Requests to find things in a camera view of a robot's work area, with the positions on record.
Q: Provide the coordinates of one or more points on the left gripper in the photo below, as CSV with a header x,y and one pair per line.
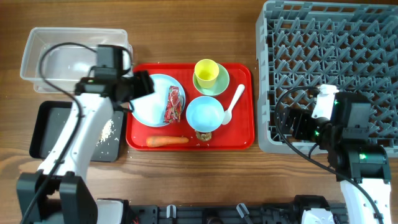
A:
x,y
145,83

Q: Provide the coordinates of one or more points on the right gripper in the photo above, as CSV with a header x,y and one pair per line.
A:
x,y
303,116

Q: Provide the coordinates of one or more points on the light blue plate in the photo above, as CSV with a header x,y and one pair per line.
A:
x,y
150,110

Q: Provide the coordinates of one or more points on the red snack wrapper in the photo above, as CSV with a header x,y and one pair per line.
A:
x,y
174,106

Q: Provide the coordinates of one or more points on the rice and food scraps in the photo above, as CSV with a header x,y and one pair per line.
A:
x,y
107,134

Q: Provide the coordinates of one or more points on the orange carrot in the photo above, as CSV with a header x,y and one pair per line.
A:
x,y
158,141

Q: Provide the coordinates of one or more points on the yellow plastic cup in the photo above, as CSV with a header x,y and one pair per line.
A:
x,y
206,72

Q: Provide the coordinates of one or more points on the light blue bowl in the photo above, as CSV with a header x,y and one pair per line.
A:
x,y
205,114

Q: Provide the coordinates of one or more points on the white plastic spoon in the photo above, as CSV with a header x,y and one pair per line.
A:
x,y
228,112

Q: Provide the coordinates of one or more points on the green saucer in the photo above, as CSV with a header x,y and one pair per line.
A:
x,y
220,85

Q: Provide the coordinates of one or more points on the brown food scrap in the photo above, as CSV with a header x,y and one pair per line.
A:
x,y
203,136

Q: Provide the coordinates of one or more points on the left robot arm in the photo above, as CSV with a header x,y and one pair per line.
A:
x,y
57,191

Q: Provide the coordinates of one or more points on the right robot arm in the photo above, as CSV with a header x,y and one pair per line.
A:
x,y
338,124

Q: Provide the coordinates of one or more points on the grey dishwasher rack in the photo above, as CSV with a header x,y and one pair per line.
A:
x,y
351,46

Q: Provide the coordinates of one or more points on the black waste tray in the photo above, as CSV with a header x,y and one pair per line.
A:
x,y
51,118

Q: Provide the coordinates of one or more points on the red serving tray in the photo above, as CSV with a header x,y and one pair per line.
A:
x,y
238,134

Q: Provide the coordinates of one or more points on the clear plastic bin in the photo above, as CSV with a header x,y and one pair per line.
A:
x,y
66,65

